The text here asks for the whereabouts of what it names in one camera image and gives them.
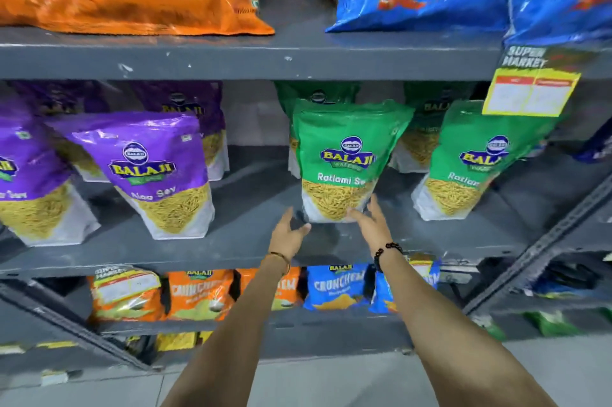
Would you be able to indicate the person's left thumb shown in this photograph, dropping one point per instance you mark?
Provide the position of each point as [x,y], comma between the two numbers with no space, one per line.
[302,230]

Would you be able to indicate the yellow snack packet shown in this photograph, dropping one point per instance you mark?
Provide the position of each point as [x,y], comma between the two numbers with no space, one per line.
[177,341]

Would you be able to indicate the purple snack packet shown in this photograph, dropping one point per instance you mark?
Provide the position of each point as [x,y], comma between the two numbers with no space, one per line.
[148,158]
[57,96]
[186,98]
[33,182]

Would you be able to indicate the person's left forearm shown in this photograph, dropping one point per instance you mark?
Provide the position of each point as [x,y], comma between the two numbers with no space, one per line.
[234,339]

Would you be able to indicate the person's right forearm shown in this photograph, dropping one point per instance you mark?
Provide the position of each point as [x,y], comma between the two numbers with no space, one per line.
[449,339]

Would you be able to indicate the person's right hand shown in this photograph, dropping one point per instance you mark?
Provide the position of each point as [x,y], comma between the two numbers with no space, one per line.
[376,230]

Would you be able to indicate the grey metal shelf rack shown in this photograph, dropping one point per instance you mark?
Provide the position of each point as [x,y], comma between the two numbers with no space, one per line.
[267,60]

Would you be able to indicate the person's right thumb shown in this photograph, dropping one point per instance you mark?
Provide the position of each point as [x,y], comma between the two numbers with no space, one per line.
[357,216]

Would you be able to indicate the green snack packet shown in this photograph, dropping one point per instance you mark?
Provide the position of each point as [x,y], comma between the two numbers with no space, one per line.
[346,143]
[330,90]
[473,153]
[430,110]

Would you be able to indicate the small orange snack packet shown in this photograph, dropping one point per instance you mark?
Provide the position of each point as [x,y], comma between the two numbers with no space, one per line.
[198,294]
[129,308]
[287,294]

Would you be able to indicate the small blue snack packet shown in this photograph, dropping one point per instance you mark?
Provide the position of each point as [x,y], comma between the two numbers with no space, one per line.
[337,287]
[425,273]

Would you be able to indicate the green snack bag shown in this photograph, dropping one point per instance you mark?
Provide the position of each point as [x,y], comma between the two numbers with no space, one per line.
[552,323]

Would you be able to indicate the person's left hand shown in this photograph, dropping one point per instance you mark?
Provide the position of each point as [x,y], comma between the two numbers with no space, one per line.
[283,240]

